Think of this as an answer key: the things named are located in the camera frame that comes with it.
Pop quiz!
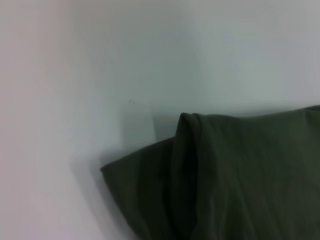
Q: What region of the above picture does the dark green printed t-shirt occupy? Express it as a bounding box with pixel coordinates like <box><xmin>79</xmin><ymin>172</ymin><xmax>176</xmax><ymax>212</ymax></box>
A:
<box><xmin>99</xmin><ymin>104</ymin><xmax>320</xmax><ymax>240</ymax></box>

